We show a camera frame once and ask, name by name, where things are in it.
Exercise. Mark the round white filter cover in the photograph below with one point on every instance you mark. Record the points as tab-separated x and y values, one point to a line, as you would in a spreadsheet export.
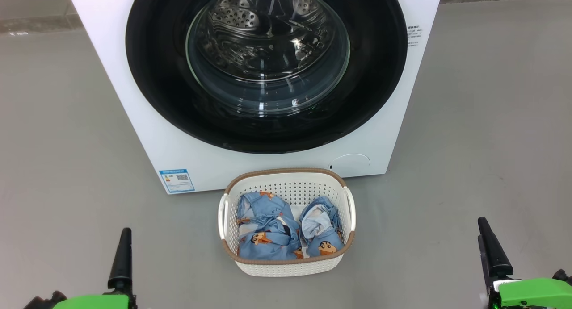
351	164

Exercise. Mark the small blue cartoon garment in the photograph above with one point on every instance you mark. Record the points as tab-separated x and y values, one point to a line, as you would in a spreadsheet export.
326	237

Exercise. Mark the large blue cartoon garment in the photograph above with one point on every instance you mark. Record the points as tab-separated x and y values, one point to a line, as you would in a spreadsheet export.
263	219

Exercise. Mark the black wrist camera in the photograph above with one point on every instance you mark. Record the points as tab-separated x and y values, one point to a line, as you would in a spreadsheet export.
44	301
564	276

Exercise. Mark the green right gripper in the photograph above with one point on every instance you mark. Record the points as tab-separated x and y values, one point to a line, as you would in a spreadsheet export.
536	293

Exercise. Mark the steel washer drum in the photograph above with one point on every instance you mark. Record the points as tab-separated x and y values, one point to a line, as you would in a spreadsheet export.
232	14

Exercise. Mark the cream perforated laundry basket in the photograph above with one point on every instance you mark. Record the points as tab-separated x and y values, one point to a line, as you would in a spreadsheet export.
290	266

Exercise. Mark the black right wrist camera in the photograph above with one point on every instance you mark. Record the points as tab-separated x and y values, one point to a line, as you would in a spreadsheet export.
564	276

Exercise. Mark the small black text label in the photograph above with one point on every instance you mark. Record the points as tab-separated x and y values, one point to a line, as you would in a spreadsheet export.
413	35

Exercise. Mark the blue energy label sticker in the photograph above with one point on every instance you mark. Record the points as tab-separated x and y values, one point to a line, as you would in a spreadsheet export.
176	181

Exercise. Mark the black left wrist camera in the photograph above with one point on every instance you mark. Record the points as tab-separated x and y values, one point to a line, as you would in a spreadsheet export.
44	301

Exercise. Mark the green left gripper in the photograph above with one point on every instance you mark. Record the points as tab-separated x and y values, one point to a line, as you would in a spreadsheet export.
94	302

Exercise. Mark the white front-load washing machine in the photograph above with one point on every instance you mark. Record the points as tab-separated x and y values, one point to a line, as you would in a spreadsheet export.
134	77

